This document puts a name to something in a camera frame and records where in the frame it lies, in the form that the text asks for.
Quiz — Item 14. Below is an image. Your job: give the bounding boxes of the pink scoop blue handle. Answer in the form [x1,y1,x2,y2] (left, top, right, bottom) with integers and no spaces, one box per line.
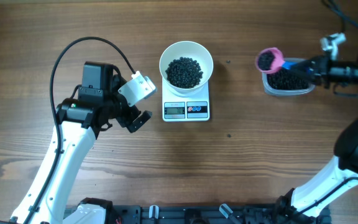
[255,47,295,74]

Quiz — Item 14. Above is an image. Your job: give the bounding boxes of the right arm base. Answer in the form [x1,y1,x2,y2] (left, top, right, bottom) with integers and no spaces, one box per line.
[272,188,316,224]

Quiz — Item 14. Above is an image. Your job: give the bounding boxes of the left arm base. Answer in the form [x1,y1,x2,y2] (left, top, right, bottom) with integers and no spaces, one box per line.
[63,197,122,224]

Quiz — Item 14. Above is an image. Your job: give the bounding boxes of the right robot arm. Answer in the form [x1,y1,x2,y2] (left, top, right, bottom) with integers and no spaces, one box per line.
[276,53,358,223]

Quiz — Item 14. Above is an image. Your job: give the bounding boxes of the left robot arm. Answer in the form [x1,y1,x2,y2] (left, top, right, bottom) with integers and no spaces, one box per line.
[9,62,156,223]

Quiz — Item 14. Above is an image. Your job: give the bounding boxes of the white digital kitchen scale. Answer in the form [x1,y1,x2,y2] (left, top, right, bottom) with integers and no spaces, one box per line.
[162,79,210,122]

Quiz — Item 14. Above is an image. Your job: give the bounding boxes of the black beans in bowl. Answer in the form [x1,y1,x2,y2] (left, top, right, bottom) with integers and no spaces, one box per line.
[165,57,203,89]

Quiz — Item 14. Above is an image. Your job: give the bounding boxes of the white plastic bowl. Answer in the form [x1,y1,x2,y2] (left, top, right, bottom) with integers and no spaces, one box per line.
[159,41,214,93]

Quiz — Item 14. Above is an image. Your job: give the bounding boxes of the clear plastic container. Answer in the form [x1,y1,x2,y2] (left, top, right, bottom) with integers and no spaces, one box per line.
[262,58,316,96]

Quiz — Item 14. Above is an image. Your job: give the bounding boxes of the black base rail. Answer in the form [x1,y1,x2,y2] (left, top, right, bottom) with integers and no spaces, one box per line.
[63,203,332,224]

